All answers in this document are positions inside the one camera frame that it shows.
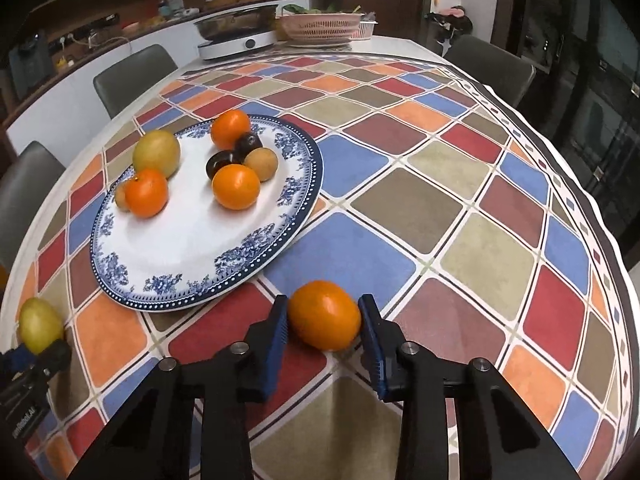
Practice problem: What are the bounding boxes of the grey dining chair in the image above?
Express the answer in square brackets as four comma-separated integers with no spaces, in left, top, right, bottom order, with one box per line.
[444,35,537,108]
[93,44,179,120]
[0,141,67,271]

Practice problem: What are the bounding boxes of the dark jacket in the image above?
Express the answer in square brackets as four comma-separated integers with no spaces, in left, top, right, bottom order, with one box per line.
[428,10,474,45]

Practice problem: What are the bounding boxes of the green leafy vegetables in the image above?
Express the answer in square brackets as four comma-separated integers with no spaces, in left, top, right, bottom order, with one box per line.
[282,4,363,16]

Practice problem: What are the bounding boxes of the steel cooking pan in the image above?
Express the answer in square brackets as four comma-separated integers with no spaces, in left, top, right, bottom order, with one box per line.
[193,4,279,42]

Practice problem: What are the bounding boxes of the large yellow-green pear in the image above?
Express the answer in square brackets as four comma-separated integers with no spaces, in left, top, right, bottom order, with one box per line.
[132,130,181,179]

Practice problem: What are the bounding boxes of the white counter cabinet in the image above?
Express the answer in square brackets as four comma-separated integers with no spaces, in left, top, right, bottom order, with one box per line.
[0,0,312,163]

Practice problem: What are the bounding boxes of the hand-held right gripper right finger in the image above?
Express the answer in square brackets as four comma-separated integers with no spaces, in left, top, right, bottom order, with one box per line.
[357,294,582,480]

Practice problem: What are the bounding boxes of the round brown longan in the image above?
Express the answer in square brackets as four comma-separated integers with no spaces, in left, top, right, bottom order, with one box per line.
[243,147,278,182]

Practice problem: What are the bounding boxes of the black countertop appliance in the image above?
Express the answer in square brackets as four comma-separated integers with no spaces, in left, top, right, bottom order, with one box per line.
[9,32,55,101]

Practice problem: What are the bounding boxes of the dark purple plum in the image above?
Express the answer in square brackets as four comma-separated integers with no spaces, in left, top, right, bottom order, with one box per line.
[206,150,244,181]
[234,132,264,160]

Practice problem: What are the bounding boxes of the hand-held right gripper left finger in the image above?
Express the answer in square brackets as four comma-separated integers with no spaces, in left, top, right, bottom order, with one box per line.
[67,295,290,480]

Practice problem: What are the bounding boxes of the colourful checkered tablecloth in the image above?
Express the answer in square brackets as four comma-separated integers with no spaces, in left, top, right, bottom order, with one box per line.
[0,55,632,480]

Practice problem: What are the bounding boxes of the large orange tangerine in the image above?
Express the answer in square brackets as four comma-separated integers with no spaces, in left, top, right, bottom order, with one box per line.
[287,280,362,352]

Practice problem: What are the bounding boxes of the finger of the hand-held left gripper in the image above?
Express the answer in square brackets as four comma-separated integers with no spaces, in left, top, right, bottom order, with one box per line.
[31,338,73,379]
[0,345,38,376]

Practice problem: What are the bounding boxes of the white induction cooker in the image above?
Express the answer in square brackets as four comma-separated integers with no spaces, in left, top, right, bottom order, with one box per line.
[197,30,279,62]

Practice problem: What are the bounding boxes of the blue patterned white plate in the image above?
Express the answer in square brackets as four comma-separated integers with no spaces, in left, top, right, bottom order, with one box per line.
[90,115,324,313]

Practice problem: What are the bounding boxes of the pink plastic colander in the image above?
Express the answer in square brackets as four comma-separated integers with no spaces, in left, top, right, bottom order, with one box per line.
[277,12,366,45]

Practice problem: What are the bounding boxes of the dark glass sliding door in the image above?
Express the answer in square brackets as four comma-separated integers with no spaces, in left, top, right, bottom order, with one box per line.
[510,0,640,241]

